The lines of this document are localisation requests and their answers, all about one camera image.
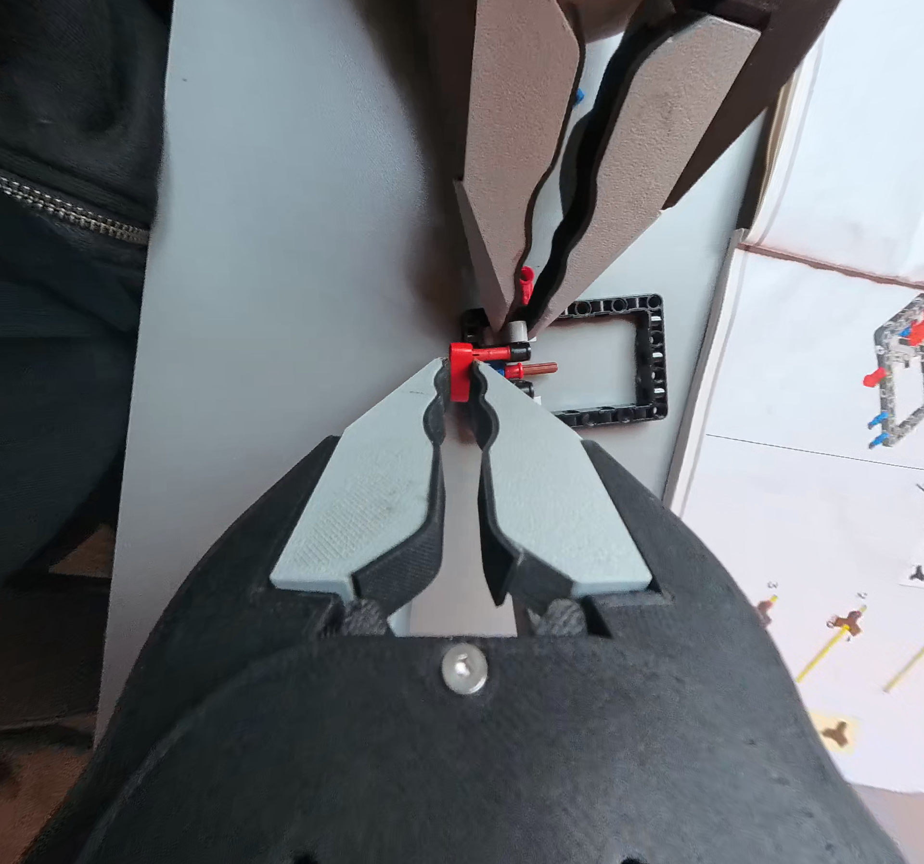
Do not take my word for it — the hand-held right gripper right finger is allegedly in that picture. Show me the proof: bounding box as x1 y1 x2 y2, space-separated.
468 364 655 617

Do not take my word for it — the black lego frame assembly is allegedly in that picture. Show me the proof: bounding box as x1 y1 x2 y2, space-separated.
462 266 667 428

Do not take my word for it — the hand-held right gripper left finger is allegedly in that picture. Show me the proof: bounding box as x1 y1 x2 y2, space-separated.
269 356 450 617

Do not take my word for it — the white lego instruction booklet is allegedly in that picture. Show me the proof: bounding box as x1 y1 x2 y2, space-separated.
664 0 924 796

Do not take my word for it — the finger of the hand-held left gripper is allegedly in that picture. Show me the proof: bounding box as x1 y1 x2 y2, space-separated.
453 0 587 334
521 11 764 328

